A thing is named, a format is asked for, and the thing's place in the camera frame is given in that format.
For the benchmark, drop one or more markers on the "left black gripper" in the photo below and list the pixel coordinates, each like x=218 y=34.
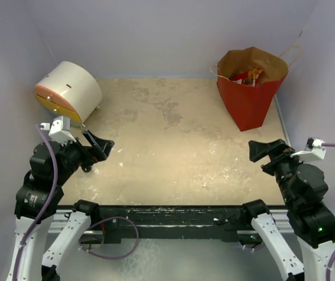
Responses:
x=101 y=147

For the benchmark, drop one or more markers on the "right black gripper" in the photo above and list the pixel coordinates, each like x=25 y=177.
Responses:
x=258 y=149

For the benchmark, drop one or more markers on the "large red snack bag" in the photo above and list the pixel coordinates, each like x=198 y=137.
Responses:
x=249 y=78

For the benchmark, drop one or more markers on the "red brown paper bag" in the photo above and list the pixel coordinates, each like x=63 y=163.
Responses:
x=248 y=106

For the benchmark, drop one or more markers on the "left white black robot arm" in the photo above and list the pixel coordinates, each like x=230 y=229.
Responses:
x=53 y=162

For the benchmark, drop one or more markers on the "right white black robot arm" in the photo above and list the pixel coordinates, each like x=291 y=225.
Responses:
x=302 y=187

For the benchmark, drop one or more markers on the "small red black bottle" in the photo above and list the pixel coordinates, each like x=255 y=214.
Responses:
x=86 y=169

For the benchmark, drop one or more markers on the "white cylindrical toy drawer cabinet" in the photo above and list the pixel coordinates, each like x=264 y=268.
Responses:
x=71 y=91

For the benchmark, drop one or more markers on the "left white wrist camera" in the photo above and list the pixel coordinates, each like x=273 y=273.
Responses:
x=59 y=130

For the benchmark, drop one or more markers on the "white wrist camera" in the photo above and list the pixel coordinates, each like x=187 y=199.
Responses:
x=59 y=130
x=314 y=151

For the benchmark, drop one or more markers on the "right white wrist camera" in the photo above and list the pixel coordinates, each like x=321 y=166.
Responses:
x=314 y=151

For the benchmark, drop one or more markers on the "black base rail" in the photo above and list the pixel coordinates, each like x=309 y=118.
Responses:
x=220 y=222

